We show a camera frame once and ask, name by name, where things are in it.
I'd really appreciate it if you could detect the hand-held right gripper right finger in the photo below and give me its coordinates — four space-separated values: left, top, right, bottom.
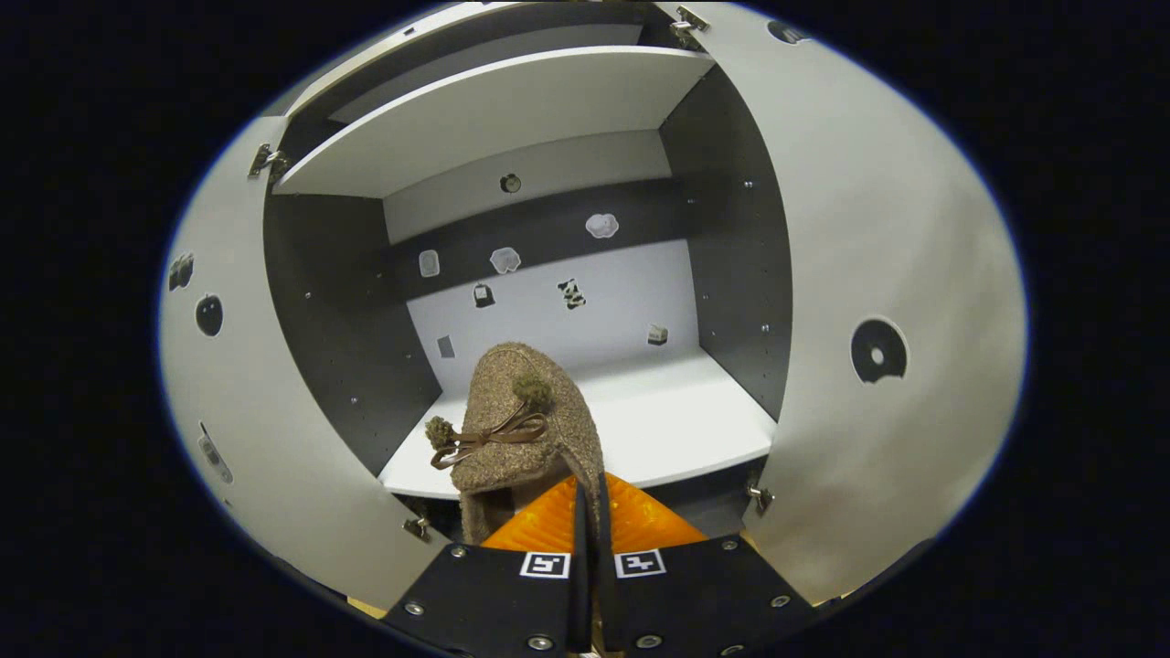
599 471 816 655

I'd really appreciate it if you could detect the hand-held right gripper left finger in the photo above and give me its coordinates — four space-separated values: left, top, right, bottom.
382 475 589 655

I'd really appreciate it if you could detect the brown fuzzy shoe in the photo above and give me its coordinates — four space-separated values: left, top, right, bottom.
425 342 606 547

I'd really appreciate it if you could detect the white shoe cabinet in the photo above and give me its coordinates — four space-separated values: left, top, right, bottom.
160 0 1029 611

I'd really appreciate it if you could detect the white cabinet door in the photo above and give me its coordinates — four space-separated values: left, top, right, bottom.
160 114 451 611
681 0 1029 606

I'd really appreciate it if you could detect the white cabinet shelf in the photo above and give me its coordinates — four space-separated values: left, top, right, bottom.
274 46 716 199

